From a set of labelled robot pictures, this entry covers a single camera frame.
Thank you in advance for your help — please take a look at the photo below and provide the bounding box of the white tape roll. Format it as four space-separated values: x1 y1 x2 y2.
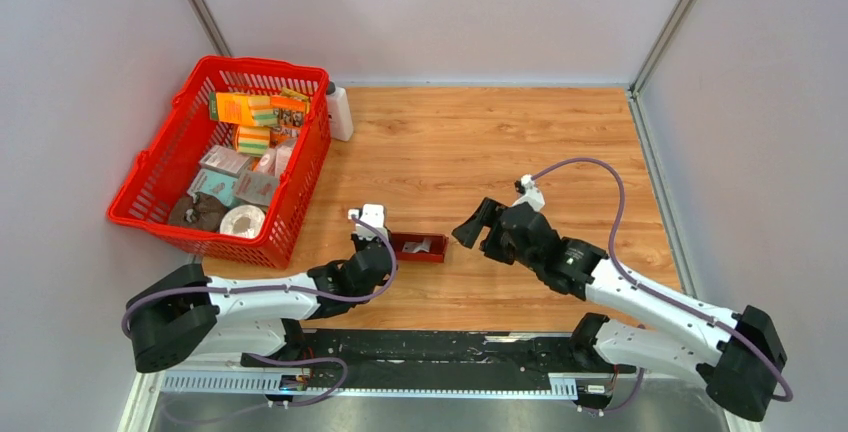
219 204 266 239

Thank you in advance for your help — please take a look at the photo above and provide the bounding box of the small white paper piece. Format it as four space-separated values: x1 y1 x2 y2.
402 238 432 254

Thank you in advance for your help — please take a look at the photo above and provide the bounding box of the yellow green sponge pack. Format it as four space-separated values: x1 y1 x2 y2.
233 125 271 157

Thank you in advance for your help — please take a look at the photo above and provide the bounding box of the pink white box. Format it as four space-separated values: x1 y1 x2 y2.
198 145 254 177

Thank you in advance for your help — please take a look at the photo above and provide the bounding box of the aluminium frame post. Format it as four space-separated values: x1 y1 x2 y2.
187 0 232 57
629 0 697 97

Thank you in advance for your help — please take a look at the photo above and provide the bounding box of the orange snack packet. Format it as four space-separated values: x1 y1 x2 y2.
270 88 311 145

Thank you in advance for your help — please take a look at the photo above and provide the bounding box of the brown bag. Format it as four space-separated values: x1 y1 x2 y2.
167 192 229 232

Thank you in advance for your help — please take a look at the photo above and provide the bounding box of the red paper box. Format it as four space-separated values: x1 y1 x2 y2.
390 232 449 263

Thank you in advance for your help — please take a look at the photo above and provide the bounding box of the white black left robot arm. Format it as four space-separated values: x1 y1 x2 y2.
121 230 397 373

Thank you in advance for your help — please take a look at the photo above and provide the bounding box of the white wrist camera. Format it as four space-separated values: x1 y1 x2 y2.
512 174 545 212
347 203 389 240

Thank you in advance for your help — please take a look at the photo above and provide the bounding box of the right aluminium frame post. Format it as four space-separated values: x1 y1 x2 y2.
629 0 697 97

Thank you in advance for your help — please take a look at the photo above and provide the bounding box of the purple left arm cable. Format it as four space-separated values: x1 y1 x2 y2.
121 216 399 410

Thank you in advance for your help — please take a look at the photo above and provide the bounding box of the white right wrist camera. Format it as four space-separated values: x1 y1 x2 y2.
512 174 545 212

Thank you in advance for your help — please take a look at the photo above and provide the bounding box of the red plastic basket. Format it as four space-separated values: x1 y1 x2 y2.
108 55 331 268

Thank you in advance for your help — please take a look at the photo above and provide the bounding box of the left aluminium frame post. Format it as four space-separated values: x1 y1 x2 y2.
187 0 232 57

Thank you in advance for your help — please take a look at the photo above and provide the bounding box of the orange green box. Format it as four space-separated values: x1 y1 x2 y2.
209 92 278 127

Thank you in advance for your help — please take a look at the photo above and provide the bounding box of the teal white packet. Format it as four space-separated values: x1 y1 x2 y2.
187 168 238 208

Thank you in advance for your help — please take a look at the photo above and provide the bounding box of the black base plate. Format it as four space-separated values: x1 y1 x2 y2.
272 329 614 391

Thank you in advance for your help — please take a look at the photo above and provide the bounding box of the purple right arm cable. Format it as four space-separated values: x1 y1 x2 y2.
529 157 794 415

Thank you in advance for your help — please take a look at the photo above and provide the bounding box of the white plastic bottle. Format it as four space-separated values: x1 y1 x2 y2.
325 81 354 142

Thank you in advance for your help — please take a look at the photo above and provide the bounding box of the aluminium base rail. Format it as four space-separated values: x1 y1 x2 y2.
115 326 763 432

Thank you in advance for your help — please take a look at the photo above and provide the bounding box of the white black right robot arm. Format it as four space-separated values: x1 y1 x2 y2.
452 198 787 422

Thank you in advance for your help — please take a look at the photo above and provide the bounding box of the pink grey packet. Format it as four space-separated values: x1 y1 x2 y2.
234 170 280 207

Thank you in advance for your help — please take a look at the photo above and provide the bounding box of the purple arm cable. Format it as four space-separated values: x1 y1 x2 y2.
121 216 399 410
529 157 794 415

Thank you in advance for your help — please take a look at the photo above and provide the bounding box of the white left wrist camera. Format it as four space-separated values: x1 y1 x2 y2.
347 203 389 240

